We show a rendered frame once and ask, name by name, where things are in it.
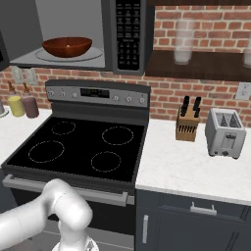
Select glass microwave turntable plate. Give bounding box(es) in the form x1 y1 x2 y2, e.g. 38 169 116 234
34 46 105 64

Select grey microwave oven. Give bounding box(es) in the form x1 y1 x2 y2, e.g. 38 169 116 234
0 0 155 76

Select brown wooden bowl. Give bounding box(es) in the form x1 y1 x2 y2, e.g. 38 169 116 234
41 36 93 60

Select dark grey cupboard door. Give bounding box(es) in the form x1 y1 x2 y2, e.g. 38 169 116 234
135 205 251 251

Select black stove with hob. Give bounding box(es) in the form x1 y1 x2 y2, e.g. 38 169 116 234
1 78 152 251

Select wooden knife block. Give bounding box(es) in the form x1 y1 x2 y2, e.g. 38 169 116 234
175 104 201 143

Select dark grey drawer front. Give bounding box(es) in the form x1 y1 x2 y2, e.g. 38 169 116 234
156 192 251 224

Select mauve bottle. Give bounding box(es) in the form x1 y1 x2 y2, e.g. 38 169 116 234
21 82 40 120

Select silver toaster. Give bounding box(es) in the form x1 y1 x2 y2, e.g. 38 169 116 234
204 107 248 161

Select yellow bottle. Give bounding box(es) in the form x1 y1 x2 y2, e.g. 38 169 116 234
7 81 26 118

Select dark grey cupboard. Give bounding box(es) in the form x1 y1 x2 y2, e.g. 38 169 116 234
0 177 19 214

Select black knife handle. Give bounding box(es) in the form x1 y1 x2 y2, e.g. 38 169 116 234
179 95 191 118
192 96 202 119

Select silver oven door handle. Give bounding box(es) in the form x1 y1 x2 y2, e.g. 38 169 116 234
2 174 129 208

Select dark wooden wall shelf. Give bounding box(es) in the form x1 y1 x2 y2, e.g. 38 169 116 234
144 49 251 83
146 0 251 7

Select silver cupboard door handle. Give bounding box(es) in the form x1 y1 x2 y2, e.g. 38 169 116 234
141 214 150 245

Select white wall outlet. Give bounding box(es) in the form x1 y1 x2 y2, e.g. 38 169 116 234
25 68 39 86
11 66 25 84
234 81 251 101

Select silver drawer handle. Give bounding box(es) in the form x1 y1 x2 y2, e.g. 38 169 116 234
189 201 218 217

